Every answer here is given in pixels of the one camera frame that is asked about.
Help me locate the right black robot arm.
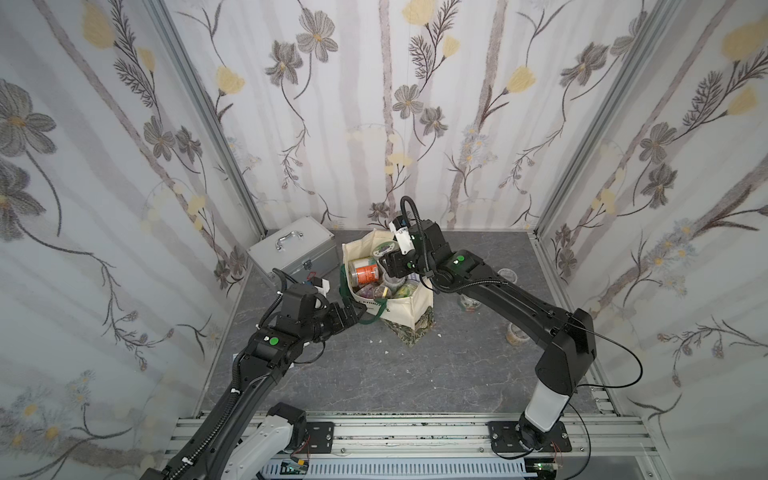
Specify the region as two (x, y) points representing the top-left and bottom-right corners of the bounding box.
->
(381, 217), (597, 451)

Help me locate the cream canvas tote bag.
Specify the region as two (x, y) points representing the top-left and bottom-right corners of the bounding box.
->
(342, 230), (434, 346)

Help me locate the red label seed jar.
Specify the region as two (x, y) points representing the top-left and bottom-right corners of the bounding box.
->
(350, 256), (380, 287)

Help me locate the clear lid green seed cup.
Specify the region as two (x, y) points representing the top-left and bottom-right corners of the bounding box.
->
(497, 268), (518, 284)

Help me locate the black corrugated cable conduit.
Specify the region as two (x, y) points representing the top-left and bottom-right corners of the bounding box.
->
(140, 383), (241, 480)

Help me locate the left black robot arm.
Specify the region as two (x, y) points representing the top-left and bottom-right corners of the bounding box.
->
(142, 284), (366, 479)

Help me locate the large strawberry label jar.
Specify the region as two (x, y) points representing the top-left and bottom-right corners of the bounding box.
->
(459, 295), (481, 313)

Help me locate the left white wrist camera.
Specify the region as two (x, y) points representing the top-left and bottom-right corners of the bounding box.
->
(308, 277), (331, 296)

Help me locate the silver first aid case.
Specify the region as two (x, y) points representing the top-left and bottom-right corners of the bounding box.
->
(247, 216), (341, 287)

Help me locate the yellow green seed cup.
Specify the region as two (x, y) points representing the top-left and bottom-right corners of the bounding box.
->
(393, 280), (420, 299)

